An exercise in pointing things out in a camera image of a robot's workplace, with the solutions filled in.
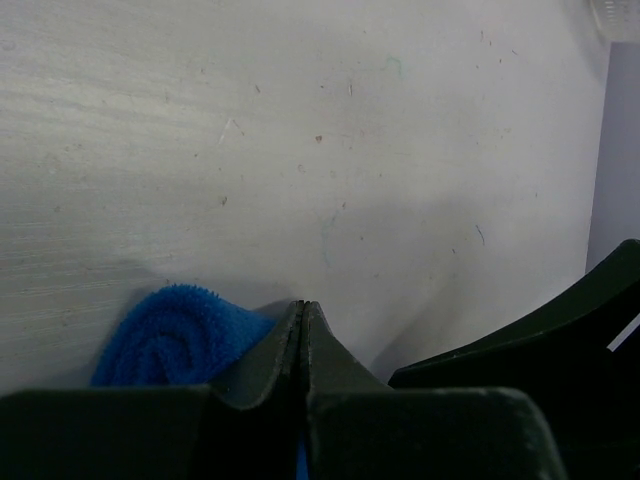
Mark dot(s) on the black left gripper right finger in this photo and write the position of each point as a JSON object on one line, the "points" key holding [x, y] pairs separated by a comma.
{"points": [[359, 428]]}

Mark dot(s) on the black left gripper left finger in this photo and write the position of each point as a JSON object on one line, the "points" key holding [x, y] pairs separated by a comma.
{"points": [[243, 424]]}

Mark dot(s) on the white plastic basket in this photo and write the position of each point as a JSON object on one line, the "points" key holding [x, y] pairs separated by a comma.
{"points": [[618, 20]]}

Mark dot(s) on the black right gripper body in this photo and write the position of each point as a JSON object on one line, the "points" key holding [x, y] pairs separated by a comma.
{"points": [[559, 356]]}

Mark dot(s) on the blue towel dark trim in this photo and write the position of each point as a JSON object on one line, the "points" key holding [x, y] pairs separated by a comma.
{"points": [[182, 335]]}

